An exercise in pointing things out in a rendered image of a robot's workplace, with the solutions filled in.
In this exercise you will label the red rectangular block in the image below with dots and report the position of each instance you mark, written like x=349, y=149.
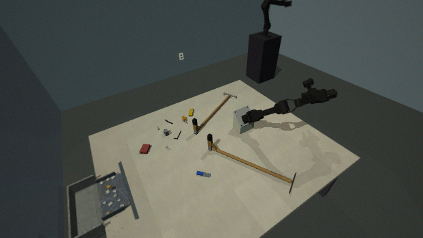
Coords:
x=145, y=148

